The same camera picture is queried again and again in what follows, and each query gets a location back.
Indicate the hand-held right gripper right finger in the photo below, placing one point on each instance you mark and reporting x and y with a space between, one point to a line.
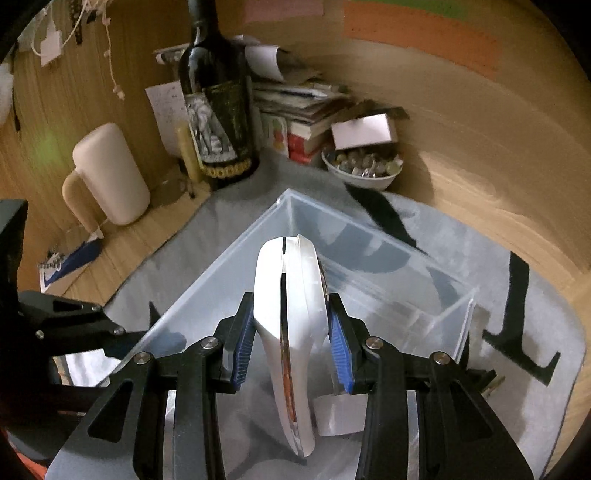
339 356

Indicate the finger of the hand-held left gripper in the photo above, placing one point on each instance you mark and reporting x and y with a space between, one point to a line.
64 318

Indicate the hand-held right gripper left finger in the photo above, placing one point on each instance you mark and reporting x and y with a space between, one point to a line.
242 351

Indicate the white rounded plastic device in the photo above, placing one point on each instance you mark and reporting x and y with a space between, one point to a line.
300 300

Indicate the clear plastic storage box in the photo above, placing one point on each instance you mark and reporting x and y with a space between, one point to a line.
355 240

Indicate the blue and white packet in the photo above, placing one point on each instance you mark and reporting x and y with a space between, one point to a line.
69 261

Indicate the metal keys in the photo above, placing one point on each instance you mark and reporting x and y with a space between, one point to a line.
490 383

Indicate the grey mat with black print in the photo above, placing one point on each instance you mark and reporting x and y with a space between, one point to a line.
461 258

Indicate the white bowl of small items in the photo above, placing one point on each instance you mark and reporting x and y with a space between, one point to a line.
362 177

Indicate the white power adapter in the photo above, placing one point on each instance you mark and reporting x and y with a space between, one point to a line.
51 48

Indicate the white paper sheet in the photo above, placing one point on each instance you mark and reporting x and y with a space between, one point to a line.
164 115

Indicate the yellow candle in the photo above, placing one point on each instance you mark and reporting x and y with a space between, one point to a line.
190 154

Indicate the small white cardboard box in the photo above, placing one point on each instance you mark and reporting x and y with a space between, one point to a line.
362 129

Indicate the stack of books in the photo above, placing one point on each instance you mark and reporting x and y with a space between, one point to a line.
300 110

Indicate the dark wine bottle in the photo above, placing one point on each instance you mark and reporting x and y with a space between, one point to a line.
217 69

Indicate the curled white paper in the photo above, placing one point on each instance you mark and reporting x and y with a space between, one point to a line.
265 60

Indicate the orange sticky note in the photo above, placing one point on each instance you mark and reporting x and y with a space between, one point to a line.
415 37

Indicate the pink sticky note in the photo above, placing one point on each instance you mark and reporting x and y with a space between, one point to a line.
281 10

